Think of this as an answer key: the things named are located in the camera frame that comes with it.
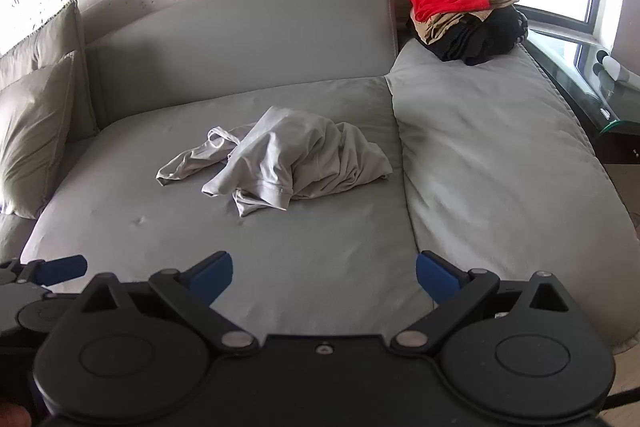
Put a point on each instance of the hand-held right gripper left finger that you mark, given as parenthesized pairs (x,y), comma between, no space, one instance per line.
(215,274)

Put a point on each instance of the white handheld device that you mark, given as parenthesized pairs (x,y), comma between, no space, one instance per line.
(620,69)

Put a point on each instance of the grey sofa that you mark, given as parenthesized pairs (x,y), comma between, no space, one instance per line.
(310,252)

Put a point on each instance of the small beige pillow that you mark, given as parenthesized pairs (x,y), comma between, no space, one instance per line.
(35,132)

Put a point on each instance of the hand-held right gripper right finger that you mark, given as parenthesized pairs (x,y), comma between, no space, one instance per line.
(434,277)

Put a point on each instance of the large beige pillow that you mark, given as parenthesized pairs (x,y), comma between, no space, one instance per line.
(45,37)

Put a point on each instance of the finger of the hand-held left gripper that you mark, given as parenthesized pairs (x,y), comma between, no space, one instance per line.
(61,269)

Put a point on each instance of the white t-shirt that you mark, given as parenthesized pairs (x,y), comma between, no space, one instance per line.
(300,157)

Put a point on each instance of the glass side table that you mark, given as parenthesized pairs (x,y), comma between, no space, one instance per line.
(590,97)

